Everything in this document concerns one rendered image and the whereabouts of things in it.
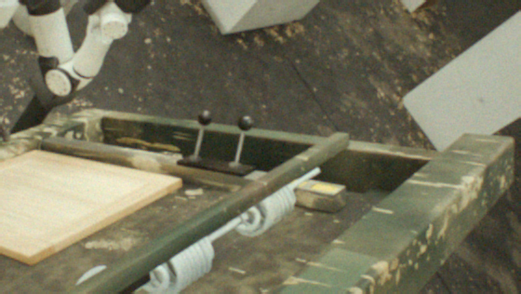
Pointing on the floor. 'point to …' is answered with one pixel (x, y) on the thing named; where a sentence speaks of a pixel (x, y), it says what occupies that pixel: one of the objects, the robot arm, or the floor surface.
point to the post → (31, 116)
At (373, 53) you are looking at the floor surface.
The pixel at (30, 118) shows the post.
